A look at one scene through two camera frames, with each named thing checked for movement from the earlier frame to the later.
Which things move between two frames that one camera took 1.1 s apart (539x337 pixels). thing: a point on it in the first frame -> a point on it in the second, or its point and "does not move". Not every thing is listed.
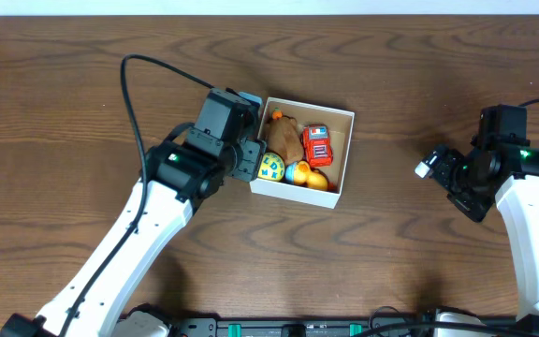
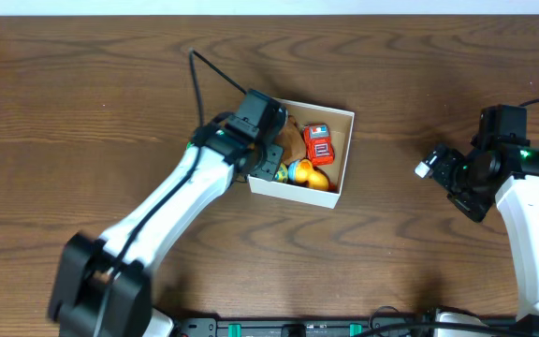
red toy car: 316,143 does not move
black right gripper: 474,207 does not move
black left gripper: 249,160 -> 271,161
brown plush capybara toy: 284,136 does not move
